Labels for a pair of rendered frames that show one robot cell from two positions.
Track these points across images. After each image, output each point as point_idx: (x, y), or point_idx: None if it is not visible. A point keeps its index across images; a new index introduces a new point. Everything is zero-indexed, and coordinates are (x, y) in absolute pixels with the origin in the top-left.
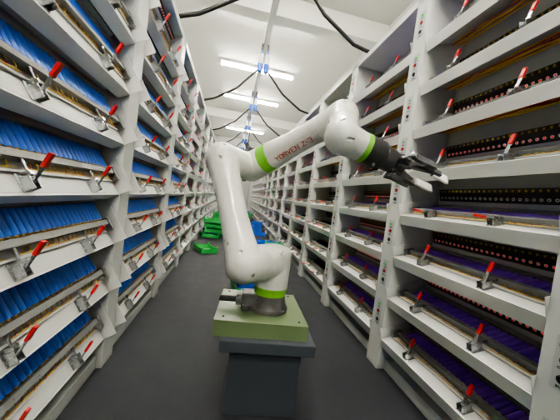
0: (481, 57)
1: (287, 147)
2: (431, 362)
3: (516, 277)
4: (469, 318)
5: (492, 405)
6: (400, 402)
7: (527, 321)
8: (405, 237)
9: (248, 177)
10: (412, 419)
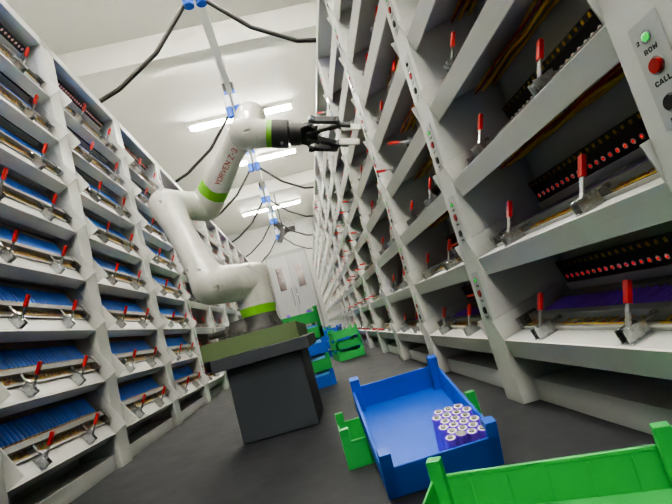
0: (355, 11)
1: (219, 167)
2: (462, 320)
3: None
4: None
5: None
6: (453, 381)
7: (444, 207)
8: (404, 210)
9: (203, 214)
10: (457, 385)
